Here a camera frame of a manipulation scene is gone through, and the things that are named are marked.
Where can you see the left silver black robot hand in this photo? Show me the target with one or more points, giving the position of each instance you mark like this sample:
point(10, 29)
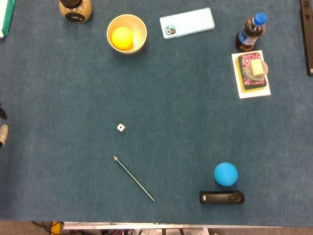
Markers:
point(3, 133)

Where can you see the white die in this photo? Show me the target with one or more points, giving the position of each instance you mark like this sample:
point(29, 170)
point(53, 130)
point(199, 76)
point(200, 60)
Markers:
point(120, 127)

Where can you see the yellow box under table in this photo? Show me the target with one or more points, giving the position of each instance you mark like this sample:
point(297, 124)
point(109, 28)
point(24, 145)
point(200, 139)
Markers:
point(56, 228)

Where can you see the green wet wipes pack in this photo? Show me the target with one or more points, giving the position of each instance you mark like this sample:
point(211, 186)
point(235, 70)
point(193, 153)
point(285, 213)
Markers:
point(5, 14)

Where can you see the green pencil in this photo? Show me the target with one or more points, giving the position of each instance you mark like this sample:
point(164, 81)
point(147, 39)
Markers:
point(134, 178)

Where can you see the glass jar black lid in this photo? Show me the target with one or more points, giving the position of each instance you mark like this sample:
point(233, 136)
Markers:
point(75, 12)

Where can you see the yellow ball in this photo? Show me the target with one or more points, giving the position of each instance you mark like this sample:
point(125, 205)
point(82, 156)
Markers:
point(121, 38)

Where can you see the teal felt table cover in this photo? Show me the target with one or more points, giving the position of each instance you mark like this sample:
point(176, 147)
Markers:
point(171, 117)

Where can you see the cream bowl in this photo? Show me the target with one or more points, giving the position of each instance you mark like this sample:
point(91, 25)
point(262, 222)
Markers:
point(139, 29)

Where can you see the light blue smartphone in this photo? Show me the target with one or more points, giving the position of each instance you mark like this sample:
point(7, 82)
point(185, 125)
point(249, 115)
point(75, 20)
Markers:
point(188, 22)

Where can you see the blue ball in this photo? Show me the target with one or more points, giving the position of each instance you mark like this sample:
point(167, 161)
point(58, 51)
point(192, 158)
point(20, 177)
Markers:
point(226, 174)

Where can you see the red white patterned pad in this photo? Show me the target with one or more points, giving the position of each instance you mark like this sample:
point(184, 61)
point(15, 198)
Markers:
point(245, 60)

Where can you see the small clear glass cup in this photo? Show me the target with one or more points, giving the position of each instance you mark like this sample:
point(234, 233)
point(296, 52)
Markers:
point(249, 72)

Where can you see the yellow green sponge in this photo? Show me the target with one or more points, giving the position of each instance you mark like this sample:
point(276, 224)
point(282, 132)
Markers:
point(253, 87)

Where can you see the pale yellow block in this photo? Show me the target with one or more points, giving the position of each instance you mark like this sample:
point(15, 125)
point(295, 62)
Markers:
point(257, 67)

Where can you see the cola bottle blue cap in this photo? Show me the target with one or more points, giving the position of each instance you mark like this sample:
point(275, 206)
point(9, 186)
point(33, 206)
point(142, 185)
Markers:
point(250, 31)

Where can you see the black folding stand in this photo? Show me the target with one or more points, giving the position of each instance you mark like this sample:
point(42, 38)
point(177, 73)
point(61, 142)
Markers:
point(307, 36)

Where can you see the metal table frame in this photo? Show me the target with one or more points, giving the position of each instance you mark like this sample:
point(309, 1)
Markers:
point(146, 225)

